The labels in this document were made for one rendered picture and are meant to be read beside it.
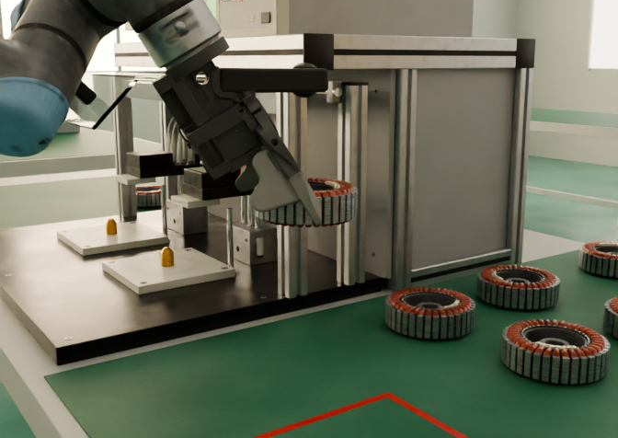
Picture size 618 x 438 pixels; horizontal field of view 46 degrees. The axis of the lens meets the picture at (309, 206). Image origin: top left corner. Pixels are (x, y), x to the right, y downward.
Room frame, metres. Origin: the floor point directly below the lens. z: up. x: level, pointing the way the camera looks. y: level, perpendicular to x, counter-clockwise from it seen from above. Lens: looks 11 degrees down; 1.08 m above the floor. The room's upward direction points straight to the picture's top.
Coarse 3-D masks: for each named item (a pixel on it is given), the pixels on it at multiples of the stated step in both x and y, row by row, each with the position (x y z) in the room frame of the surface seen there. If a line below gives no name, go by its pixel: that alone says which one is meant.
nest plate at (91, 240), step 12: (84, 228) 1.28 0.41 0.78; (96, 228) 1.28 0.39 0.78; (120, 228) 1.28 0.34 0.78; (132, 228) 1.28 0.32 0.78; (144, 228) 1.28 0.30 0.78; (72, 240) 1.19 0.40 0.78; (84, 240) 1.19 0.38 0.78; (96, 240) 1.19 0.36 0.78; (108, 240) 1.19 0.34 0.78; (120, 240) 1.19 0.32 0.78; (132, 240) 1.19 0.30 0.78; (144, 240) 1.20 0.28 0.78; (156, 240) 1.21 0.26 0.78; (84, 252) 1.14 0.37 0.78; (96, 252) 1.15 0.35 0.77
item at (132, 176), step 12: (132, 156) 1.26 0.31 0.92; (144, 156) 1.25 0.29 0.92; (156, 156) 1.26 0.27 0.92; (168, 156) 1.27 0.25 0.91; (132, 168) 1.26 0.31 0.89; (144, 168) 1.24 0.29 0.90; (156, 168) 1.25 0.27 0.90; (168, 168) 1.27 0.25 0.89; (180, 168) 1.28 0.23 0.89; (120, 180) 1.25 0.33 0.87; (132, 180) 1.23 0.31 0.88; (144, 180) 1.25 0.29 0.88; (180, 180) 1.34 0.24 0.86; (180, 192) 1.34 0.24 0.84
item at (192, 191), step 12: (192, 168) 1.08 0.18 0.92; (192, 180) 1.07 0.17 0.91; (204, 180) 1.04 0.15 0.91; (216, 180) 1.05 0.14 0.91; (228, 180) 1.06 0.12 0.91; (192, 192) 1.06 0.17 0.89; (204, 192) 1.04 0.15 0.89; (216, 192) 1.05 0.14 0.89; (228, 192) 1.06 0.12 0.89; (240, 192) 1.07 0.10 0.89; (252, 192) 1.08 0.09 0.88; (180, 204) 1.05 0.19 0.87; (192, 204) 1.03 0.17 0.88; (204, 204) 1.04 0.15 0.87; (216, 204) 1.06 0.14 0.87; (252, 216) 1.12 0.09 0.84
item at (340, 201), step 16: (320, 192) 0.73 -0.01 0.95; (336, 192) 0.73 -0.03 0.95; (352, 192) 0.74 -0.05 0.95; (288, 208) 0.72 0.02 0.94; (320, 208) 0.71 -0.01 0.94; (336, 208) 0.72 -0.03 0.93; (352, 208) 0.74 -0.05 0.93; (288, 224) 0.72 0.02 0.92; (304, 224) 0.72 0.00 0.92; (320, 224) 0.71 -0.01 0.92; (336, 224) 0.73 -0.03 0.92
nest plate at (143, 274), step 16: (144, 256) 1.09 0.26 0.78; (160, 256) 1.09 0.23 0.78; (176, 256) 1.09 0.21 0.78; (192, 256) 1.09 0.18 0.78; (208, 256) 1.09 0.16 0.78; (112, 272) 1.02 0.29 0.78; (128, 272) 1.00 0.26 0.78; (144, 272) 1.00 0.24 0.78; (160, 272) 1.00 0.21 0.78; (176, 272) 1.00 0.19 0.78; (192, 272) 1.00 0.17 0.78; (208, 272) 1.00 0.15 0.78; (224, 272) 1.01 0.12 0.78; (144, 288) 0.94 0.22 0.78; (160, 288) 0.95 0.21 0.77
